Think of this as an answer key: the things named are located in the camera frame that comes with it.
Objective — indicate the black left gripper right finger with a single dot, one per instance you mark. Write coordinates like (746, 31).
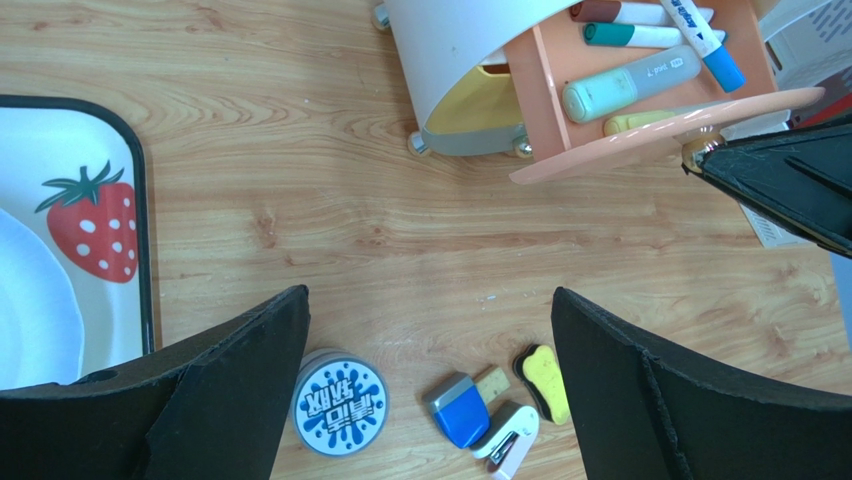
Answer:
(644, 407)

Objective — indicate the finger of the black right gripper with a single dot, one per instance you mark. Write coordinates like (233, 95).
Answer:
(800, 179)

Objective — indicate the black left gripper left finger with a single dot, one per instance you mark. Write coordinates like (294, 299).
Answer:
(212, 406)

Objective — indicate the yellow bone-shaped eraser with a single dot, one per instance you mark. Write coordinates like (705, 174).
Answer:
(538, 369)

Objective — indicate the white blue marker pen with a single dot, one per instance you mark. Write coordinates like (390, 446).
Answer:
(687, 16)

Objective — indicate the white teal marker pen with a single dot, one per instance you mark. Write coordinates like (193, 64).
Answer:
(633, 36)

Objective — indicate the light green pen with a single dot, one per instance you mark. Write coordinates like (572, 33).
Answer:
(606, 92)

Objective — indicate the round drawer storage box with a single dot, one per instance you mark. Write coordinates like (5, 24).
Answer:
(487, 77)

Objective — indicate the white brown marker pen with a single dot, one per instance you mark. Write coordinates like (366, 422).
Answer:
(619, 12)

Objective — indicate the cork stopper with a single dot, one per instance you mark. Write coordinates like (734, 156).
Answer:
(492, 383)

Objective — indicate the blue grey lint roller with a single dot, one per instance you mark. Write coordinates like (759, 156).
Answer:
(458, 410)

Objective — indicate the white paper plate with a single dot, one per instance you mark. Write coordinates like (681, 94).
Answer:
(42, 331)

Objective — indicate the strawberry pattern tray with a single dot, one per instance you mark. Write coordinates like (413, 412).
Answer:
(73, 172)

